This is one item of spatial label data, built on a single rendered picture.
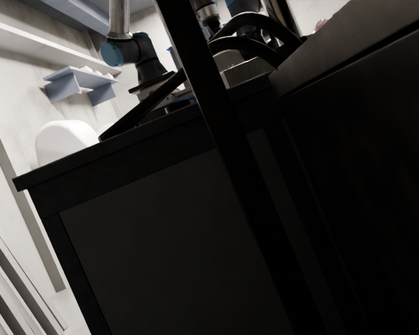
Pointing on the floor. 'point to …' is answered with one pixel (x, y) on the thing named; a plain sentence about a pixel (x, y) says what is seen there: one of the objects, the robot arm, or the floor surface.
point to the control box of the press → (241, 166)
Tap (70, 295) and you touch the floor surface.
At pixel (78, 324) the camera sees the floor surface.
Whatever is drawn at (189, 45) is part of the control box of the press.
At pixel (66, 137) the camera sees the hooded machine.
